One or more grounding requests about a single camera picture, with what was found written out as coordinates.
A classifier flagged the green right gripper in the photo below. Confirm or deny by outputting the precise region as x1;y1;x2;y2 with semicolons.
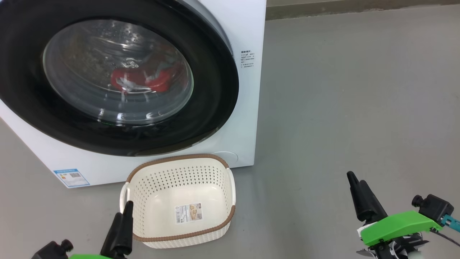
347;171;442;259

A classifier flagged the printed label with recycling symbol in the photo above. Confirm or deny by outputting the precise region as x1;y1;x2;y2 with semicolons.
175;203;203;224

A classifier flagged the teal right camera connector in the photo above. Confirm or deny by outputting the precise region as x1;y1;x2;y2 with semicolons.
441;215;460;233

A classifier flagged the red and white garment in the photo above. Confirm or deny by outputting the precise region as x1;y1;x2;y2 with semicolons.
110;47;184;93

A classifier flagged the stainless steel washing machine drum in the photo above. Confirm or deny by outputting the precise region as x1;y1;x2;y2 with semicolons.
43;20;194;124

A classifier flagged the white front-load washing machine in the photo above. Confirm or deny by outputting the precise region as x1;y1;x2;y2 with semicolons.
0;0;267;189

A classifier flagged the blue energy label sticker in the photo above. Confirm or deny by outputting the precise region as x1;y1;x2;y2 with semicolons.
53;168;90;188

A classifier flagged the small printed text label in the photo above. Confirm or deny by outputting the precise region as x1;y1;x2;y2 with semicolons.
240;50;256;69

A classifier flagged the washing machine glass door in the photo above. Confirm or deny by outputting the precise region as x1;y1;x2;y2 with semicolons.
0;0;240;157

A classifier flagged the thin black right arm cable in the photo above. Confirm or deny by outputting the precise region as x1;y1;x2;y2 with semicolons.
431;228;460;249

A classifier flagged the cream perforated basket brown rim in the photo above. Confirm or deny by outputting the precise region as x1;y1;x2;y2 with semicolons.
119;154;236;249

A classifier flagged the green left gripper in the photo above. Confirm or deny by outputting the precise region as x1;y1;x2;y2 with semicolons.
68;201;134;259

